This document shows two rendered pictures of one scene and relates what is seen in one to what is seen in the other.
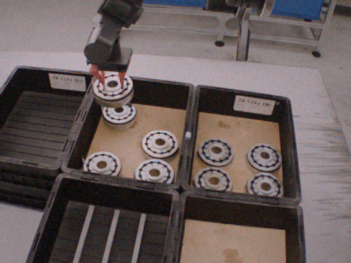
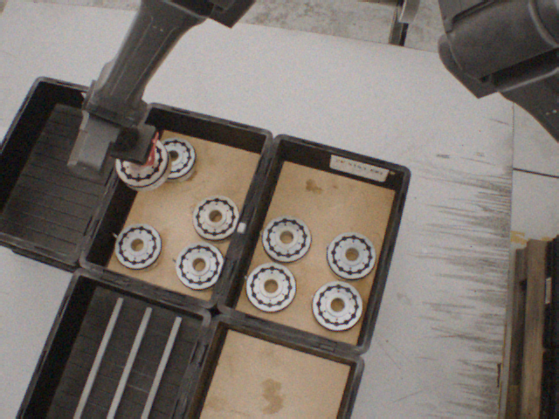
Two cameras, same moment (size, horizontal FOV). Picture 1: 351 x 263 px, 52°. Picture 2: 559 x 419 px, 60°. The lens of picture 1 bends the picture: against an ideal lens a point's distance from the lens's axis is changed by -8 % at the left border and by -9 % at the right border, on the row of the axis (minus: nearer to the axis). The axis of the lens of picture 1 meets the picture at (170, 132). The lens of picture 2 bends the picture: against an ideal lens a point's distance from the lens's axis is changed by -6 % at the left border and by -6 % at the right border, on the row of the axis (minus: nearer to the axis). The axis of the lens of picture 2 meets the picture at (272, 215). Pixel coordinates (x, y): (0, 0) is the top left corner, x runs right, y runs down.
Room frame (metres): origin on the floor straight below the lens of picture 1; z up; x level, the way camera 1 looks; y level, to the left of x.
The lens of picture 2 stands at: (0.42, -0.20, 1.90)
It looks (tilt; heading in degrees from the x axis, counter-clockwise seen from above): 70 degrees down; 18
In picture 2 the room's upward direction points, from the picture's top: 6 degrees counter-clockwise
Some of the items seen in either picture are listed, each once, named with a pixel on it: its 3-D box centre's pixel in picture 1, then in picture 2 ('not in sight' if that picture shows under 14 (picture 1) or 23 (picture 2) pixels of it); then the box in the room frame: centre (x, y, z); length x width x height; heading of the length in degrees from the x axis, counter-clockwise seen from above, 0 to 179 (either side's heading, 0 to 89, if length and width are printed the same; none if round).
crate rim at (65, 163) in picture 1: (134, 125); (178, 198); (0.75, 0.10, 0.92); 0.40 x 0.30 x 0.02; 175
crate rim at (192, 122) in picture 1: (243, 140); (319, 237); (0.73, -0.20, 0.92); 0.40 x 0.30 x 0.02; 175
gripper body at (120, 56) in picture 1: (108, 48); (119, 132); (0.76, 0.16, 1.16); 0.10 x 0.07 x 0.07; 85
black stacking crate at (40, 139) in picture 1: (37, 124); (65, 173); (0.77, 0.40, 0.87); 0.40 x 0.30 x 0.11; 175
